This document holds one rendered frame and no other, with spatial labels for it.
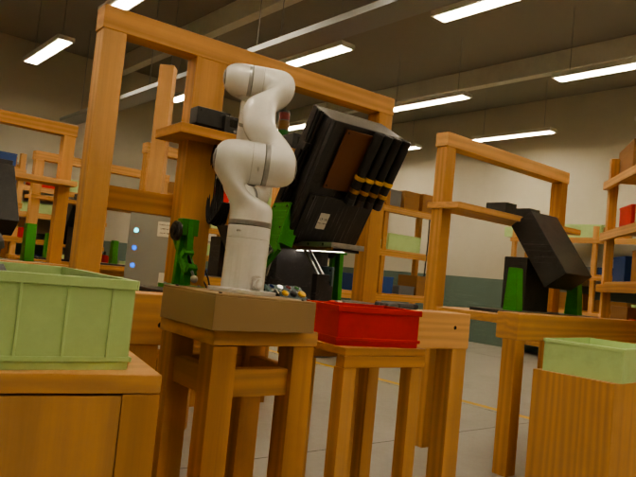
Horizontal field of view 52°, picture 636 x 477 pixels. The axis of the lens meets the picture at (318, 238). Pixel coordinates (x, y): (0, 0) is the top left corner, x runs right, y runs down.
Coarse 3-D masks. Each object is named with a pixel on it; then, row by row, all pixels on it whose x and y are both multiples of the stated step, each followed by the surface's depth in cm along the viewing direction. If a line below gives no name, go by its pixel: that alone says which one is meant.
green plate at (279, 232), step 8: (280, 208) 251; (288, 208) 247; (280, 216) 249; (288, 216) 249; (272, 224) 252; (280, 224) 247; (288, 224) 249; (272, 232) 249; (280, 232) 245; (288, 232) 249; (272, 240) 247; (280, 240) 247; (288, 240) 249
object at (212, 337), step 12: (168, 324) 177; (180, 324) 172; (192, 336) 165; (204, 336) 160; (216, 336) 157; (228, 336) 159; (240, 336) 161; (252, 336) 163; (264, 336) 165; (276, 336) 167; (288, 336) 170; (300, 336) 172; (312, 336) 174
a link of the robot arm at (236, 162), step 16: (224, 144) 176; (240, 144) 177; (256, 144) 178; (224, 160) 174; (240, 160) 175; (256, 160) 176; (224, 176) 175; (240, 176) 176; (256, 176) 177; (240, 192) 175; (240, 208) 175; (256, 208) 175; (256, 224) 175
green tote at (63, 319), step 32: (0, 288) 110; (32, 288) 113; (64, 288) 116; (96, 288) 119; (128, 288) 122; (0, 320) 110; (32, 320) 113; (64, 320) 116; (96, 320) 119; (128, 320) 123; (0, 352) 110; (32, 352) 113; (64, 352) 116; (96, 352) 119; (128, 352) 123
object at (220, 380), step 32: (160, 352) 181; (192, 352) 180; (224, 352) 159; (256, 352) 193; (288, 352) 173; (192, 384) 167; (224, 384) 159; (256, 384) 166; (288, 384) 172; (160, 416) 176; (224, 416) 159; (256, 416) 193; (288, 416) 171; (160, 448) 175; (192, 448) 160; (224, 448) 159; (288, 448) 171
